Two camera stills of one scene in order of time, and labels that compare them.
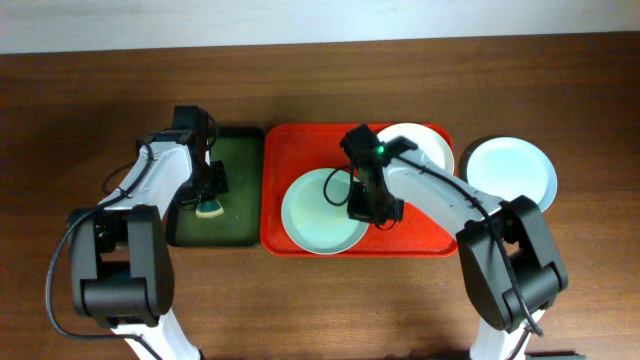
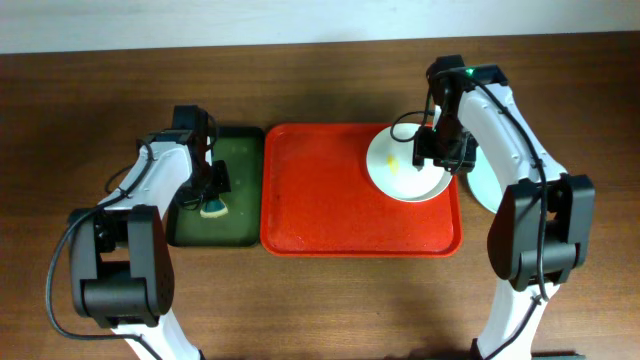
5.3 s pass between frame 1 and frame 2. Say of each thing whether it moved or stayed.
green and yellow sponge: stayed
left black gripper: stayed
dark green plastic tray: stayed
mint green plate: moved
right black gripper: moved
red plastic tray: stayed
